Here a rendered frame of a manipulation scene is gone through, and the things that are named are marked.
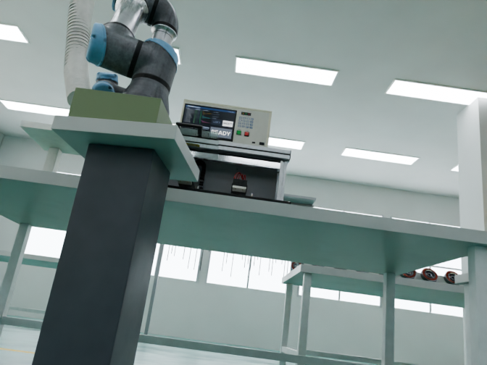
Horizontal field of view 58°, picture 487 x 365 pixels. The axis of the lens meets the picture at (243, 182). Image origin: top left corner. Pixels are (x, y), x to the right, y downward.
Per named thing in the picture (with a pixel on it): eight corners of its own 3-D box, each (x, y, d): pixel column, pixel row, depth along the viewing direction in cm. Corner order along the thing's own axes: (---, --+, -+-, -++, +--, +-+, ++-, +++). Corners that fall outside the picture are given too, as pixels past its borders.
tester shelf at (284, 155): (290, 158, 204) (290, 150, 206) (146, 139, 203) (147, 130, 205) (277, 187, 246) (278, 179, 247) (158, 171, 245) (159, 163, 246)
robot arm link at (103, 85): (127, 90, 143) (130, 87, 153) (93, 78, 140) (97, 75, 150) (120, 113, 145) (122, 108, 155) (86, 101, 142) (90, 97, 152)
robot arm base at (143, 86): (161, 102, 119) (169, 72, 122) (109, 95, 121) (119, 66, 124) (172, 129, 133) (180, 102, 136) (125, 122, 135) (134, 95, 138)
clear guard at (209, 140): (216, 140, 177) (218, 126, 179) (157, 131, 177) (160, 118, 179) (217, 167, 208) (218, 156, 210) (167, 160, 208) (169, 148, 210)
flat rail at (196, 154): (282, 169, 202) (283, 163, 203) (149, 150, 201) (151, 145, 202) (282, 170, 203) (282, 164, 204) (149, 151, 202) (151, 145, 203)
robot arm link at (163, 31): (182, 20, 174) (150, 127, 156) (156, 9, 171) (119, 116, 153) (190, 1, 164) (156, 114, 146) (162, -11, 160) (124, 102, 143)
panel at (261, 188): (277, 228, 209) (283, 169, 218) (140, 209, 208) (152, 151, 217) (277, 228, 210) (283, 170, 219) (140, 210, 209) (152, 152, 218)
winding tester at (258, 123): (267, 149, 208) (272, 111, 214) (176, 136, 207) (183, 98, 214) (260, 175, 245) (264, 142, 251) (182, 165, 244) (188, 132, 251)
